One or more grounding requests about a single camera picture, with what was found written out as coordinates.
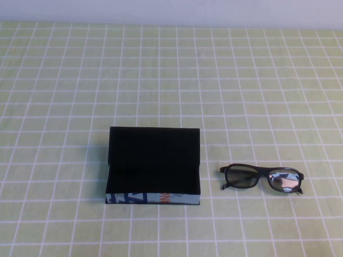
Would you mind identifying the black printed glasses case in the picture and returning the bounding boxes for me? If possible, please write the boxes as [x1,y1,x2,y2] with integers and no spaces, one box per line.
[105,125,203,207]

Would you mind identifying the black-framed glasses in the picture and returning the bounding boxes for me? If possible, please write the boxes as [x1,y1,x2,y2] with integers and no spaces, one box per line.
[215,163,305,196]

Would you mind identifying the green white-checked tablecloth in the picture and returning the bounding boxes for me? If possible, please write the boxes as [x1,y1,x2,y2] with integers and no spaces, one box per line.
[0,18,343,257]

